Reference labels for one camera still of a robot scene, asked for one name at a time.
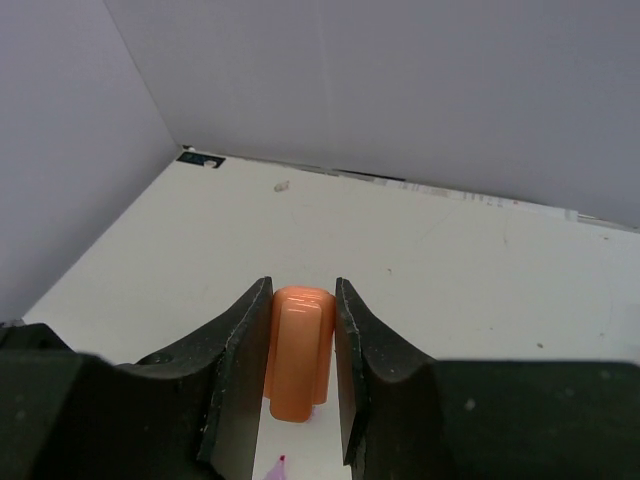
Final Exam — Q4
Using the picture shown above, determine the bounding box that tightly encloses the orange highlighter cap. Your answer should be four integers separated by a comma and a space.
263, 286, 336, 423

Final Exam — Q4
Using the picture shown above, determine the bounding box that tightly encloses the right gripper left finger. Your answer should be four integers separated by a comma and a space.
1, 277, 273, 479

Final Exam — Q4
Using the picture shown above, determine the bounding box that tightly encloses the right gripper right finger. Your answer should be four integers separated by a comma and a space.
335, 278, 639, 479

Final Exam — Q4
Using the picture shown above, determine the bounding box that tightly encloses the left blue table label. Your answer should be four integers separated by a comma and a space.
177, 151, 226, 169

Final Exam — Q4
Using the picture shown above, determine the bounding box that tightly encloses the pink stubby highlighter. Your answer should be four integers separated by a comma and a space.
262, 455, 287, 480

